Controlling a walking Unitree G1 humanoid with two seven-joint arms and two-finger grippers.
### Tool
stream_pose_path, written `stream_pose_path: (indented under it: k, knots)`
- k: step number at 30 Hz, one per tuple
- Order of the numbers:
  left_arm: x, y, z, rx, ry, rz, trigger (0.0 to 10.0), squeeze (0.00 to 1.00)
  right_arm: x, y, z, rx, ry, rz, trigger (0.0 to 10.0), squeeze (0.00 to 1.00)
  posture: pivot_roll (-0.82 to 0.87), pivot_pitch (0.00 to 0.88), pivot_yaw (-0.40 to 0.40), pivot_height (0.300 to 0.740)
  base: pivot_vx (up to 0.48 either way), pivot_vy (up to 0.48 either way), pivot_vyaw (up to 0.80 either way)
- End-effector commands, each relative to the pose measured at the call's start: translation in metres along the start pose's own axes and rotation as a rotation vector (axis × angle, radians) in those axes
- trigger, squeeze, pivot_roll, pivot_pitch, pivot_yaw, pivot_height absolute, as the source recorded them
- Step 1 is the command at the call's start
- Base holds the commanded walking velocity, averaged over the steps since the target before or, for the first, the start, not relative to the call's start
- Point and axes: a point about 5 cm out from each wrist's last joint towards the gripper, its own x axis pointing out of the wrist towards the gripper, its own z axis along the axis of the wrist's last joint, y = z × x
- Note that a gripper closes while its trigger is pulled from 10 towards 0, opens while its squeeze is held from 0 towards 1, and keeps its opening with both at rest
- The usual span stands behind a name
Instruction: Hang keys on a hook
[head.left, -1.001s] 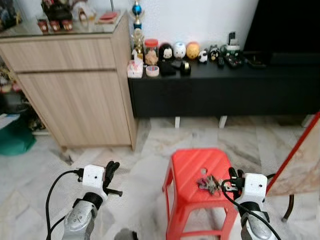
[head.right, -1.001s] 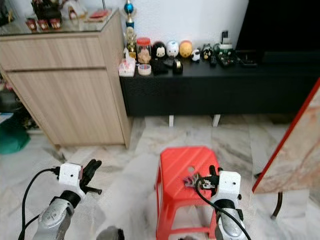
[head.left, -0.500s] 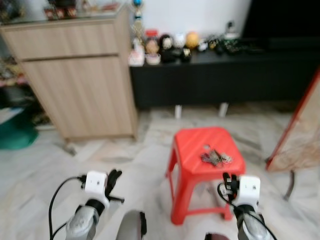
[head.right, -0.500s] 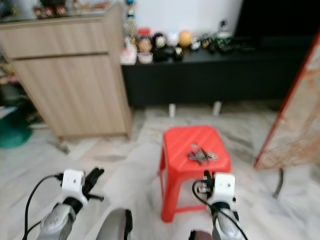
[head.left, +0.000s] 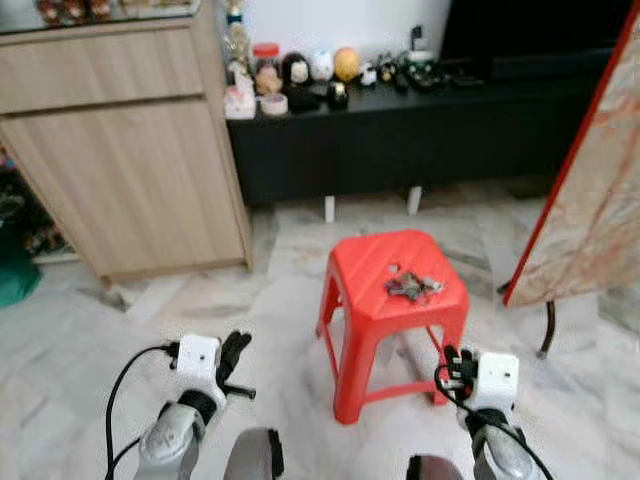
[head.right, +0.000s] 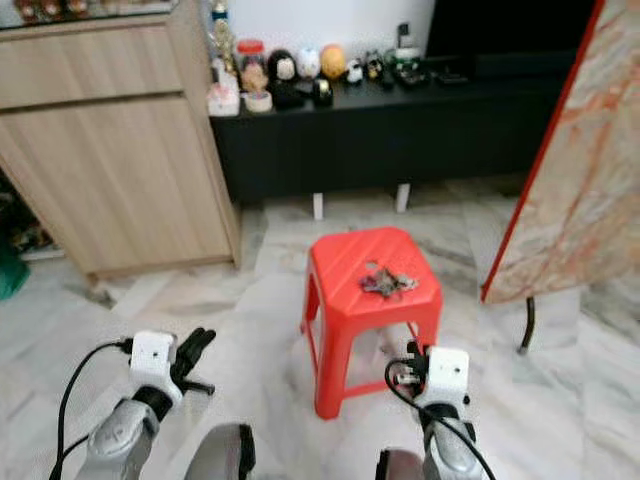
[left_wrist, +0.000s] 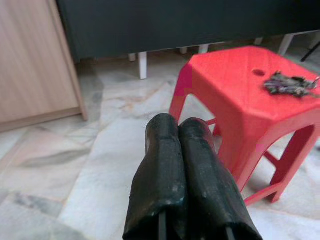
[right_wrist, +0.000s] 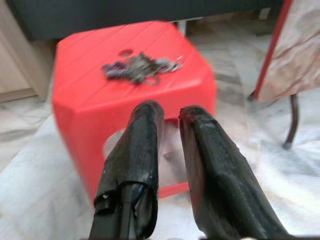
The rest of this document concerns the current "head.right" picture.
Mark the red lid jar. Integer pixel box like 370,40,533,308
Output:
236,39,267,94

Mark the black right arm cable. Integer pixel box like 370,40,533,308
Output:
384,358,498,480

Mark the green white cup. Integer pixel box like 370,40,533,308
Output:
394,21,427,87

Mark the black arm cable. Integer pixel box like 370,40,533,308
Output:
384,358,498,480
56,340,133,480

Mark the bunch of keys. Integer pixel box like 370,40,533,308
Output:
360,265,419,299

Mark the red plastic stool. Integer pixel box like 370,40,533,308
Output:
301,226,444,420

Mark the golden statue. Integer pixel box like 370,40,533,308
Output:
210,0,237,71

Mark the marble pattern board red edge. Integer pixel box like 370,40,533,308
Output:
480,0,640,305

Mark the grey left robot leg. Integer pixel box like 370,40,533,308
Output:
182,422,257,480

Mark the orange egg figurine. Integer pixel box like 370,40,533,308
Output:
320,43,348,81

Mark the grey robot leg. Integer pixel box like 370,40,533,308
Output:
375,447,427,480
182,422,257,480

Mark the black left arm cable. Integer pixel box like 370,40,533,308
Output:
56,340,133,480

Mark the small black round object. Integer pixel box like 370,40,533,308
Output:
311,77,335,109

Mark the black curved table leg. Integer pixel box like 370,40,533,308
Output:
519,296,540,355

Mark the light wooden cabinet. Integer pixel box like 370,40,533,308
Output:
0,0,243,280

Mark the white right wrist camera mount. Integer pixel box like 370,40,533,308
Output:
424,346,472,407

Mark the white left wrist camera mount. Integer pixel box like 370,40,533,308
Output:
128,331,179,391

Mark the white tape roll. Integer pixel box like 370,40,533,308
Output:
244,89,274,115

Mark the grey right robot leg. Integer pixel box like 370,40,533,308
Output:
375,447,427,480

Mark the white round figurine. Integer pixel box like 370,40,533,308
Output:
296,46,322,80

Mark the pink white box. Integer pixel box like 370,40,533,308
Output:
207,83,242,119

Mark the green bag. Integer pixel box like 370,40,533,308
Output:
0,240,30,302

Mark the black television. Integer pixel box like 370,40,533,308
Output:
425,0,603,59

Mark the black haired doll figurine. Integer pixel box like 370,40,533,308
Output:
266,47,298,87

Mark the black low console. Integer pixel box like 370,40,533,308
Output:
210,48,576,209

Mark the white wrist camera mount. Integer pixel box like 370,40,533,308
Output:
128,331,179,391
424,346,472,407

